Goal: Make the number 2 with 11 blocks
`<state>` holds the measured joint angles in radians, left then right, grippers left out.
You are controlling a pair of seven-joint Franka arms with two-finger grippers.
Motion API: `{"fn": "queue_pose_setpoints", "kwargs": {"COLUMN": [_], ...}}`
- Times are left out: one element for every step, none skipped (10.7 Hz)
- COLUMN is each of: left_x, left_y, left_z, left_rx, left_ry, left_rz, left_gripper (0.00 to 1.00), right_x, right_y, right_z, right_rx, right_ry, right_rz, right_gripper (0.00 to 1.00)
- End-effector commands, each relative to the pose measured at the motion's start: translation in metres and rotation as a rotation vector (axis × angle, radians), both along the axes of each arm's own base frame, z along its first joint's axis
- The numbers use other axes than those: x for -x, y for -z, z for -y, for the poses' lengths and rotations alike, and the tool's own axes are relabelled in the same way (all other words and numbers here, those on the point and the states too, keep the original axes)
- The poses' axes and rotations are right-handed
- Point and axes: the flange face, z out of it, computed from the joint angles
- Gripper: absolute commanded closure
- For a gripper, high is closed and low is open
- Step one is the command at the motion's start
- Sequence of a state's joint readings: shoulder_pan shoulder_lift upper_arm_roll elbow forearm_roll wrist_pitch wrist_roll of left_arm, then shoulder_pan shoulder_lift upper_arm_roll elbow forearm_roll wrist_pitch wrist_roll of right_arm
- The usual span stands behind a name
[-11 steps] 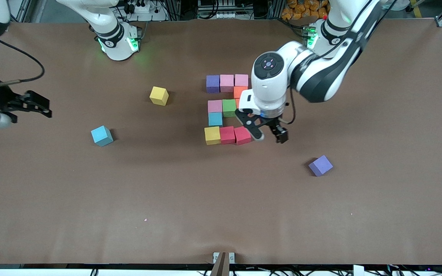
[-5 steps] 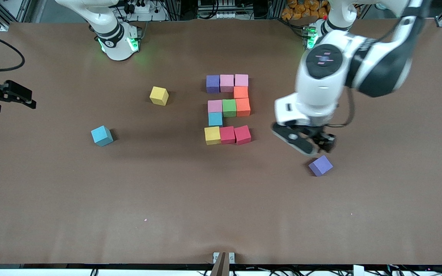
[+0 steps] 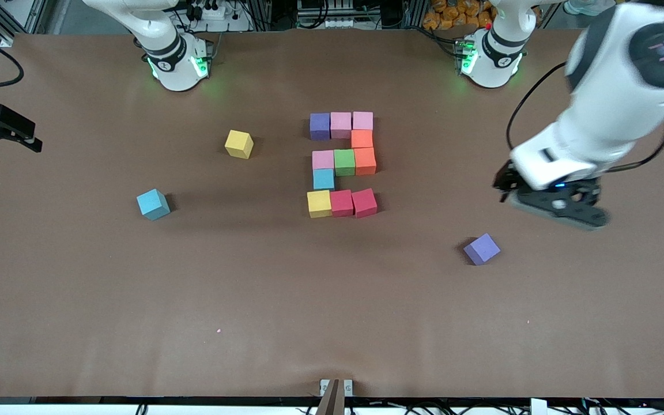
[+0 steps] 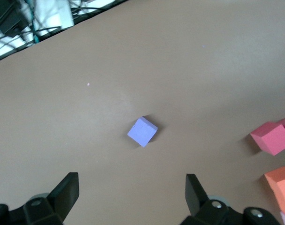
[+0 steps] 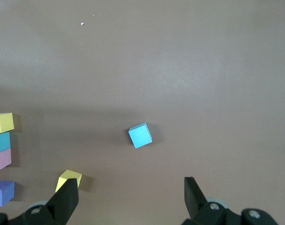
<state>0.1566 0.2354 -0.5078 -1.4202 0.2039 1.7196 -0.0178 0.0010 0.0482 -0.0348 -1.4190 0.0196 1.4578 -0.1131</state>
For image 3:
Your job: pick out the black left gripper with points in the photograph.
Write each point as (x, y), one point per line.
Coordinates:
(504, 178)

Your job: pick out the red foam cube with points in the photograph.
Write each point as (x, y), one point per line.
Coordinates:
(364, 202)
(341, 203)

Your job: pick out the orange foam cube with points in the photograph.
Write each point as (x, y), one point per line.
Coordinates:
(361, 139)
(365, 161)

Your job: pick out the pink foam cube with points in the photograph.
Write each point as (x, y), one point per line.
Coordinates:
(362, 120)
(323, 159)
(340, 124)

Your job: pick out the green foam cube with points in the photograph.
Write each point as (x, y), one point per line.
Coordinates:
(344, 162)

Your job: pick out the cyan foam cube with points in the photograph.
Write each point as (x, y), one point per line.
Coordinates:
(323, 179)
(153, 204)

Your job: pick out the yellow foam cube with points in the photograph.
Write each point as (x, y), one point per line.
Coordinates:
(319, 203)
(238, 144)

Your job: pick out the purple foam cube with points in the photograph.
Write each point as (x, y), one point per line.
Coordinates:
(482, 249)
(320, 125)

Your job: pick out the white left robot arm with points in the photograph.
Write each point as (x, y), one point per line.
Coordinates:
(608, 115)

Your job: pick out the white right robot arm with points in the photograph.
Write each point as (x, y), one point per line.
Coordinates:
(173, 63)

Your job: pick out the pile of orange objects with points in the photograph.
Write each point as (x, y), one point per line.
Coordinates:
(453, 14)

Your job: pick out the white electronics box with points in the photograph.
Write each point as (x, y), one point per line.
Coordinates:
(338, 23)

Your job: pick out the white power strip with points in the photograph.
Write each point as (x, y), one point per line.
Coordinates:
(215, 12)

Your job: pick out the aluminium frame profile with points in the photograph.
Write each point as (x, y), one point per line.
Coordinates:
(35, 14)

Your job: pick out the aluminium profile post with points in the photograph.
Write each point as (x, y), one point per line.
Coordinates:
(414, 11)
(261, 11)

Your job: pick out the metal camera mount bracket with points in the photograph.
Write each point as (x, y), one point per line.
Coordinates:
(336, 397)

